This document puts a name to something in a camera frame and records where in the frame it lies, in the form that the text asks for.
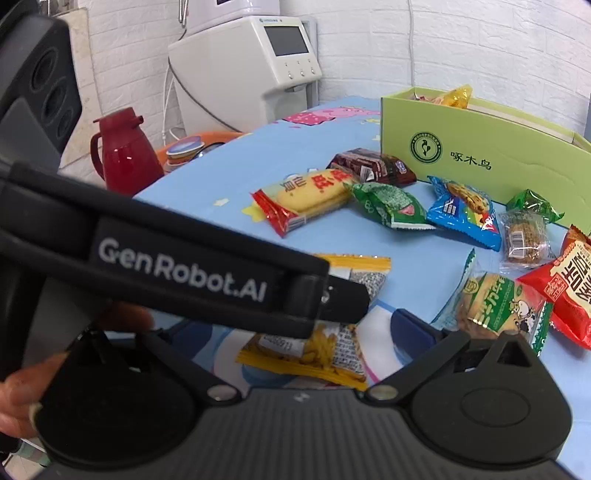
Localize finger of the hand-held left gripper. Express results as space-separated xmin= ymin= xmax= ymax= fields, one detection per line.
xmin=284 ymin=272 xmax=370 ymax=326

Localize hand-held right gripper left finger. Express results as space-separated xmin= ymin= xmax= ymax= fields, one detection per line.
xmin=69 ymin=323 xmax=243 ymax=404

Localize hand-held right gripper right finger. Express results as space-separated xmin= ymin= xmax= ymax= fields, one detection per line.
xmin=365 ymin=308 xmax=539 ymax=402

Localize yellow striped noodle snack packet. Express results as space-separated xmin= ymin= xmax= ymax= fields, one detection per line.
xmin=236 ymin=254 xmax=392 ymax=386

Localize green white biscuit packet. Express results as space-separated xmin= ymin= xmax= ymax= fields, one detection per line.
xmin=431 ymin=249 xmax=555 ymax=356

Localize green candy packet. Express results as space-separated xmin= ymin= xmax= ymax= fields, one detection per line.
xmin=344 ymin=181 xmax=437 ymax=230

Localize yellow cake packet red ends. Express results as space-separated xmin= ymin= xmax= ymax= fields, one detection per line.
xmin=250 ymin=168 xmax=358 ymax=238

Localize blue snack packet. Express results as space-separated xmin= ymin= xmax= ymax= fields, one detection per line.
xmin=427 ymin=175 xmax=502 ymax=252

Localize dark brown chocolate packet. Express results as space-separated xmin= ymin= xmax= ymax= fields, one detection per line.
xmin=327 ymin=148 xmax=417 ymax=186

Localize small clear brown cake packet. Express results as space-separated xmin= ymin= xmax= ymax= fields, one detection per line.
xmin=499 ymin=210 xmax=555 ymax=268

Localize red snack packet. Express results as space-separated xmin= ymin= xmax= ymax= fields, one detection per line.
xmin=517 ymin=224 xmax=591 ymax=350

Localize small green snack packet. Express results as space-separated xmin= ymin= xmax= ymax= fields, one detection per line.
xmin=505 ymin=188 xmax=565 ymax=227

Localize green cardboard box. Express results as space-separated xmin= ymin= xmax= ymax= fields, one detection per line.
xmin=380 ymin=85 xmax=591 ymax=229

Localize person's left hand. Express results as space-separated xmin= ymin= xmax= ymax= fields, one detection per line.
xmin=0 ymin=302 xmax=153 ymax=439

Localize red thermos jug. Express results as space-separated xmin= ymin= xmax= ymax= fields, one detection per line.
xmin=90 ymin=107 xmax=166 ymax=199

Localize stack of bowls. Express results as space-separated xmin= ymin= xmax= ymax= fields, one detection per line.
xmin=165 ymin=136 xmax=206 ymax=172

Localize orange plastic basin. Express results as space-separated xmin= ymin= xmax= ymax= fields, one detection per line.
xmin=154 ymin=130 xmax=245 ymax=174

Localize white machine with screen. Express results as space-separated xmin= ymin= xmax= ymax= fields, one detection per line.
xmin=167 ymin=15 xmax=323 ymax=134

